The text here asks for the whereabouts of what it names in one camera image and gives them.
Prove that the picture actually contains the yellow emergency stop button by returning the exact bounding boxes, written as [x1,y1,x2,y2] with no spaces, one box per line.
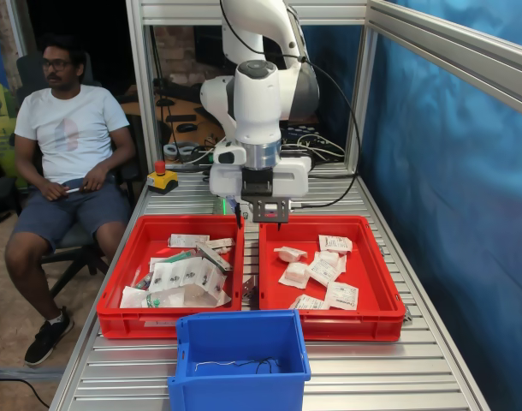
[146,160,180,196]

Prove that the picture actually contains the paper packet with syringe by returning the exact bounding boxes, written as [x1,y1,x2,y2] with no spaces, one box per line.
[195,237,237,253]

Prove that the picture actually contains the blue fabric backdrop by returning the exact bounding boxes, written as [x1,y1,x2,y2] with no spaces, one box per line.
[301,0,522,411]

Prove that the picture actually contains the dark grey office chair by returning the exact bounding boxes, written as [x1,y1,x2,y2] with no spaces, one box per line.
[0,51,142,301]

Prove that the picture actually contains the aluminium profile frame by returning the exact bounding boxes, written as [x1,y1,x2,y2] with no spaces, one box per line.
[126,0,522,202]

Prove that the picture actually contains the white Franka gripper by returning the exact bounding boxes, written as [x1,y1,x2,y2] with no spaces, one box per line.
[208,157,310,233]

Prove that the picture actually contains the green striped sterile packet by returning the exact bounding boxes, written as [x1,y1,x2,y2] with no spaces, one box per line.
[148,251,203,270]

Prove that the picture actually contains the long printed paper packet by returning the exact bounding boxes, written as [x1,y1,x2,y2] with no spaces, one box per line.
[195,242,234,273]

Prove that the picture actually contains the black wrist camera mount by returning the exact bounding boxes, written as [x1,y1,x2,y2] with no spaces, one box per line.
[241,167,290,224]

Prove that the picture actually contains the seated man right hand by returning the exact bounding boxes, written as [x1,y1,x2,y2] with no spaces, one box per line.
[42,182,70,202]

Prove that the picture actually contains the grey floor cable cover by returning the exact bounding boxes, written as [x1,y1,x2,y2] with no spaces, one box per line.
[0,366,68,382]

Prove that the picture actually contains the red crate with syringe packets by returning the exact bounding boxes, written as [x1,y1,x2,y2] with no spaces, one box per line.
[96,213,246,340]

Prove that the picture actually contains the clear-faced gauze bandage packet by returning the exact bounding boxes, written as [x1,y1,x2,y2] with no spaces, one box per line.
[314,249,348,273]
[278,261,312,289]

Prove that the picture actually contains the blue plastic storage bin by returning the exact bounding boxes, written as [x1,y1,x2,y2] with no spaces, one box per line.
[166,308,312,411]

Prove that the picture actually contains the white cable bundle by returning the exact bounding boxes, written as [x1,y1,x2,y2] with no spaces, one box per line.
[282,133,347,164]

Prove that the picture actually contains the pink and green syringe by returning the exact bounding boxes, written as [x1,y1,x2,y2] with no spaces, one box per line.
[131,264,154,291]

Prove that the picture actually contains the red crate with bandage packets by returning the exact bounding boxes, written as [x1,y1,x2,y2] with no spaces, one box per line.
[258,214,407,343]

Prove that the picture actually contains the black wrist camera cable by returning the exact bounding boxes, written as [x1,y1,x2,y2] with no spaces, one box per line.
[219,0,363,211]

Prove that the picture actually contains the perforated metal angle bracket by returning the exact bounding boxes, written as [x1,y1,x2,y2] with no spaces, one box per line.
[241,276,260,301]

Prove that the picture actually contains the seated man in white shirt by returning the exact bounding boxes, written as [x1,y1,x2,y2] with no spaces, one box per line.
[3,34,137,367]

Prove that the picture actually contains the black floor cable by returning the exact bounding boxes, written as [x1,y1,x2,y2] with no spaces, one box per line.
[0,376,52,410]

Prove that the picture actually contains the grey and white rolls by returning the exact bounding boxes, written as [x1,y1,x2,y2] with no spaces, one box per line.
[163,141,198,160]

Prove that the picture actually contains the thin black and white thread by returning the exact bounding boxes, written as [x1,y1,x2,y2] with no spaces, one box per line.
[191,357,283,375]

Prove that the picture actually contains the wooden office desk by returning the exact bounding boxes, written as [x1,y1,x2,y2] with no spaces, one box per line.
[111,92,228,149]

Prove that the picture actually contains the seated man left hand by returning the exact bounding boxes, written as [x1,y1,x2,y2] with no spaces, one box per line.
[80,164,112,193]

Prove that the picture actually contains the clear bag with green roll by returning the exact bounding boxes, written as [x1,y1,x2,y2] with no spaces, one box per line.
[119,284,233,310]

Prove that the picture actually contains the white printed flat packet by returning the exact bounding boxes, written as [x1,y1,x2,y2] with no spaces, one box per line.
[167,233,211,249]

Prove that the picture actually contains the blister strip of four needles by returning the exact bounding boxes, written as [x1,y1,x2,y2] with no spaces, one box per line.
[149,256,228,307]

